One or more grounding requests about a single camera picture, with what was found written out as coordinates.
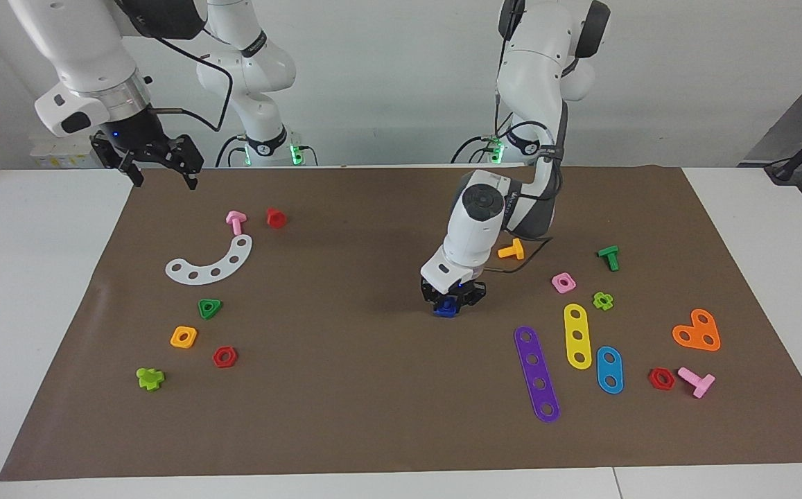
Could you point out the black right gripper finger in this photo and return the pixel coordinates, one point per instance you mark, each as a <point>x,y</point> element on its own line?
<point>190,177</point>
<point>134,174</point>

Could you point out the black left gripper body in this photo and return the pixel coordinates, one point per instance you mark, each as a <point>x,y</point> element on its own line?
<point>456,290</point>

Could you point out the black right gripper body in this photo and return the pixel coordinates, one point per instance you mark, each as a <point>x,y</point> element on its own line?
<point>144,142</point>

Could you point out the blue triangle-head plastic bolt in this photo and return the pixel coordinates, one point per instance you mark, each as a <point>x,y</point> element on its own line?
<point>446,313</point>

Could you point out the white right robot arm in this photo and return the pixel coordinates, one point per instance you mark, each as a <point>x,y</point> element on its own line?
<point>89,55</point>

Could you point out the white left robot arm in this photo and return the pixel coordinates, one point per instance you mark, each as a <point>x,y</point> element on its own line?
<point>477,235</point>

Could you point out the pink plastic bolt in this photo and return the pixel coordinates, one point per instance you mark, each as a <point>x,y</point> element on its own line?
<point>236,220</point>
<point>692,378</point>

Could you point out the orange plastic bolt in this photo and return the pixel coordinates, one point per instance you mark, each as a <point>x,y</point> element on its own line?
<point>513,248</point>

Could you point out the white box with yellow labels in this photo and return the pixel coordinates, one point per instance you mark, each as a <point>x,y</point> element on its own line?
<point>54,156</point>

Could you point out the red plastic bolt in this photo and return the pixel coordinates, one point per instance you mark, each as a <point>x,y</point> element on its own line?
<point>275,219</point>

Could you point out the white curved five-hole plate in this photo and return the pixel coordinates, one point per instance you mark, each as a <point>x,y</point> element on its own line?
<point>224,267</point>

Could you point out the purple four-hole plastic strip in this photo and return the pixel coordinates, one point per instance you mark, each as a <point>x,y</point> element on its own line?
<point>536,371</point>

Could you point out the pink square plastic nut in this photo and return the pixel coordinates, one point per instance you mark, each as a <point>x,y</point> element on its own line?
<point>571,286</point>

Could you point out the yellow three-hole plastic strip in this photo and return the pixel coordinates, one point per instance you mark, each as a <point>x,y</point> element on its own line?
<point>577,326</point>

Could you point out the brown table mat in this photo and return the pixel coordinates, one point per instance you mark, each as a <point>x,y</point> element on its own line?
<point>373,416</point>

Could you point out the green cross-shaped plastic nut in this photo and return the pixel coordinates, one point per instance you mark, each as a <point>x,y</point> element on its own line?
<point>597,303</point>

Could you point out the green triangular plastic nut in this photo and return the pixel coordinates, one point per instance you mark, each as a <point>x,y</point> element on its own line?
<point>208,314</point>

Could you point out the dark green plastic bolt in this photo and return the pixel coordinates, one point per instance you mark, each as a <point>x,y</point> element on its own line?
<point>611,258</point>

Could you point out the blue two-hole plastic strip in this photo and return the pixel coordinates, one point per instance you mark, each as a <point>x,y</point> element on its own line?
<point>609,369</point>

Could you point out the orange square plastic nut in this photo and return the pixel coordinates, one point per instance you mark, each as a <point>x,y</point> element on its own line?
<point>175,341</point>

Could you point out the red hexagonal plastic nut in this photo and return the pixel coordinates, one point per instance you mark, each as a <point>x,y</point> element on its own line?
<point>653,380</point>
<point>218,358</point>

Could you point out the lime green plastic bolt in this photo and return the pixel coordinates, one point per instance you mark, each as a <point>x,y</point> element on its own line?
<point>147,378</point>

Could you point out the orange heart-shaped plastic plate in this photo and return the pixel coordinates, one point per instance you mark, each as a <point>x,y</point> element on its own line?
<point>697,330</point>

